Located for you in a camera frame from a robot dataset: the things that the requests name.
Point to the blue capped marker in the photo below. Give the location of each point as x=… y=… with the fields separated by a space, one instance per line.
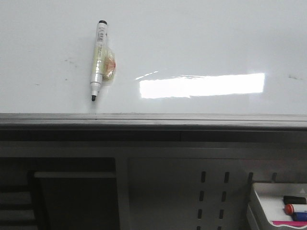
x=299 y=216

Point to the white whiteboard with frame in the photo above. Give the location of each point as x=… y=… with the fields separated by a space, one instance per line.
x=207 y=63

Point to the white plastic marker tray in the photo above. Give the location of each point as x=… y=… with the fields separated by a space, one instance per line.
x=266 y=206

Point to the dark cabinet panel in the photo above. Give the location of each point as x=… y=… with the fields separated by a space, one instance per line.
x=74 y=200

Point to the grey perforated metal panel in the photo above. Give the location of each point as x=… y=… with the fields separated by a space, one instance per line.
x=200 y=186

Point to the white taped whiteboard marker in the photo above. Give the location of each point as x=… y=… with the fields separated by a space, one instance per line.
x=104 y=63

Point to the pink highlighter marker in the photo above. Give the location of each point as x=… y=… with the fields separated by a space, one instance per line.
x=290 y=223

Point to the red capped white marker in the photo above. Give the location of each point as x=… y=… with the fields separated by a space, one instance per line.
x=290 y=209

